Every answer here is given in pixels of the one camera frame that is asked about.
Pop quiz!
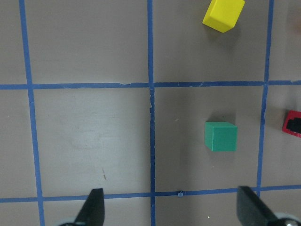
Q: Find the green wooden block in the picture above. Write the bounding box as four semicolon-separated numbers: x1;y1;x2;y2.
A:
205;122;238;152

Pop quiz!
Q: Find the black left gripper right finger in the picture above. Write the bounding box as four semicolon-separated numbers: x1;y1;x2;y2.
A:
236;186;301;226

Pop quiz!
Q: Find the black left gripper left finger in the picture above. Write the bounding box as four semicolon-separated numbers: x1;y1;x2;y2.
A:
61;188;104;226

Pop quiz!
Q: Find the red wooden block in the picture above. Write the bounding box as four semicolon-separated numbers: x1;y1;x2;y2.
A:
282;110;301;137

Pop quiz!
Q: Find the yellow wooden block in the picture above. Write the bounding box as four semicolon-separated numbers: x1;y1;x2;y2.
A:
202;0;245;33

